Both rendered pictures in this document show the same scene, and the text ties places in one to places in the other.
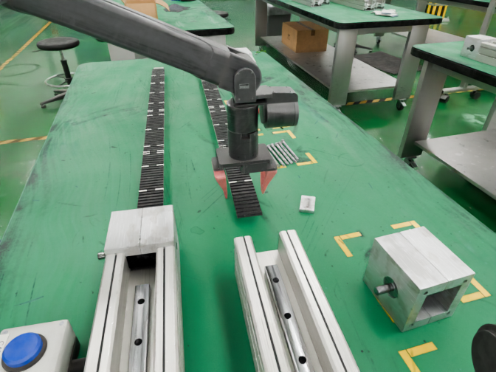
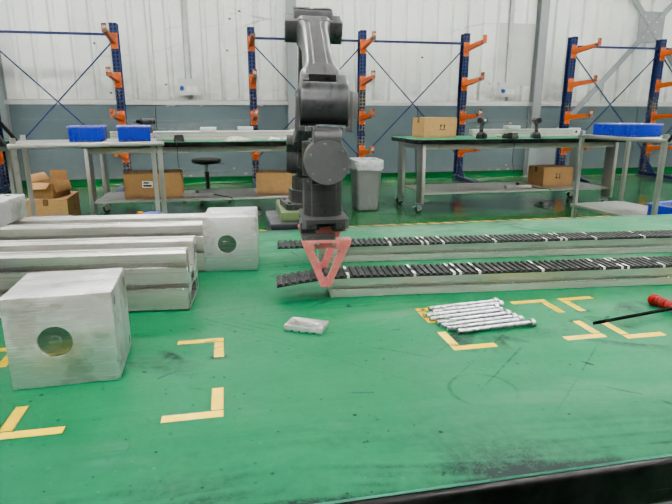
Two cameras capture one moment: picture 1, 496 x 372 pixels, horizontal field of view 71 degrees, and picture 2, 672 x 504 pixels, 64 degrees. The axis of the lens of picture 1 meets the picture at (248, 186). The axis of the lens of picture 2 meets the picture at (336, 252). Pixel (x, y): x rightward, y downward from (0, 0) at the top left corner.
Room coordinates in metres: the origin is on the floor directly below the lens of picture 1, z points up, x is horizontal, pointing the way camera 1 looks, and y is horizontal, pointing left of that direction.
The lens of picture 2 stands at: (0.67, -0.76, 1.04)
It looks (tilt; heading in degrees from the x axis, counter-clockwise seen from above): 15 degrees down; 94
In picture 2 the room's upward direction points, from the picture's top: straight up
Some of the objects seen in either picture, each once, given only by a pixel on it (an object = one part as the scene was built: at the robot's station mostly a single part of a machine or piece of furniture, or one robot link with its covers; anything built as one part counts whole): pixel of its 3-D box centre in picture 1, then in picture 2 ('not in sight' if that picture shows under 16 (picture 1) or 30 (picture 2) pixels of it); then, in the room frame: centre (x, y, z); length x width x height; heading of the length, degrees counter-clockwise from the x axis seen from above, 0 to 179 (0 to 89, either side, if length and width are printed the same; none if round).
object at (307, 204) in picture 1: (307, 204); (306, 325); (0.58, -0.13, 0.78); 0.05 x 0.03 x 0.01; 168
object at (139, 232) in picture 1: (138, 248); (232, 236); (0.41, 0.18, 0.83); 0.12 x 0.09 x 0.10; 101
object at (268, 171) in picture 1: (256, 174); (324, 252); (0.60, -0.02, 0.85); 0.07 x 0.07 x 0.09; 11
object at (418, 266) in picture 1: (406, 278); (74, 320); (0.34, -0.24, 0.83); 0.11 x 0.10 x 0.10; 108
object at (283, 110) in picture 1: (264, 95); (327, 135); (0.60, -0.03, 1.02); 0.12 x 0.09 x 0.12; 100
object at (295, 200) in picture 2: not in sight; (305, 191); (0.48, 0.65, 0.84); 0.12 x 0.09 x 0.08; 24
